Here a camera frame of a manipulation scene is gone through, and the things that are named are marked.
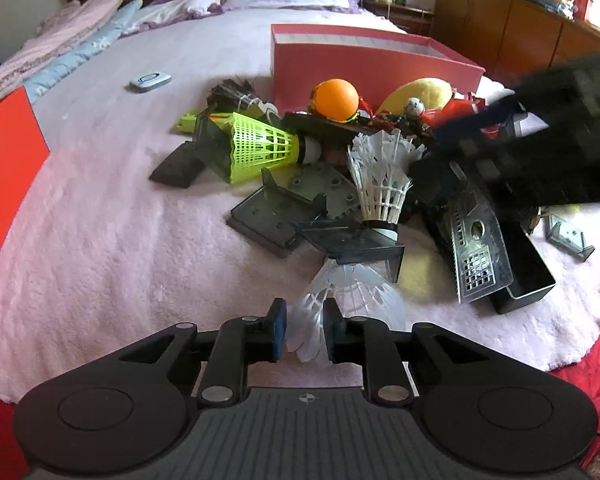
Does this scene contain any translucent white shuttlecock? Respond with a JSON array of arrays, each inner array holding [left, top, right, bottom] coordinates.
[[286, 259, 406, 367]]

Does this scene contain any yellow dog plush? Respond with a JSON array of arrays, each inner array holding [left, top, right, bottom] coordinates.
[[377, 77, 454, 114]]

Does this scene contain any white feather shuttlecock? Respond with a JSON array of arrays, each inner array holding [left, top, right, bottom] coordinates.
[[348, 129, 426, 242]]

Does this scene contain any orange ball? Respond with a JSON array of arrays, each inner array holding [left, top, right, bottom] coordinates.
[[308, 78, 360, 124]]

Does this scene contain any wooden dresser cabinet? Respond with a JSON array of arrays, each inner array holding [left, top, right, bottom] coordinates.
[[431, 0, 600, 86]]

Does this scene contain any black metal io shield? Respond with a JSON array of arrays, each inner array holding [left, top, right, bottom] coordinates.
[[448, 162, 514, 304]]

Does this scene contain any black wedge block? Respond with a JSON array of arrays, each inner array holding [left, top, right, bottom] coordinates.
[[149, 141, 206, 188]]

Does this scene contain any green plastic shuttlecock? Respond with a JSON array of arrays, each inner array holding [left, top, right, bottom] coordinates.
[[193, 110, 322, 183]]

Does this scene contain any pink storage box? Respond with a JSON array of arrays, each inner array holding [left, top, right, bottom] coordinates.
[[271, 24, 484, 113]]

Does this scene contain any green orange toy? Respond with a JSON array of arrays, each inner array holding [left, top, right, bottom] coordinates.
[[174, 112, 230, 134]]

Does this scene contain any black feather shuttlecock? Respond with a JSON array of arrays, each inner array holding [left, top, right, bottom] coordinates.
[[207, 79, 280, 120]]

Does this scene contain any small white blue device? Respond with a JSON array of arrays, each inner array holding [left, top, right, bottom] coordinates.
[[129, 72, 172, 93]]

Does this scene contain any red box lid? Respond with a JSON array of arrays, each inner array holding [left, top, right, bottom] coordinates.
[[0, 88, 50, 251]]

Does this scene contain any light blue floral quilt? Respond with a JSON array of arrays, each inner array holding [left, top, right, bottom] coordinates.
[[22, 0, 144, 105]]

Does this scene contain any pink checked quilt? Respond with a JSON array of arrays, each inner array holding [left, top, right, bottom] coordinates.
[[0, 0, 125, 101]]

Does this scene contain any smoky clear plastic bracket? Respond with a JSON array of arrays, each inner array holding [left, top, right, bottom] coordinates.
[[226, 169, 327, 258]]

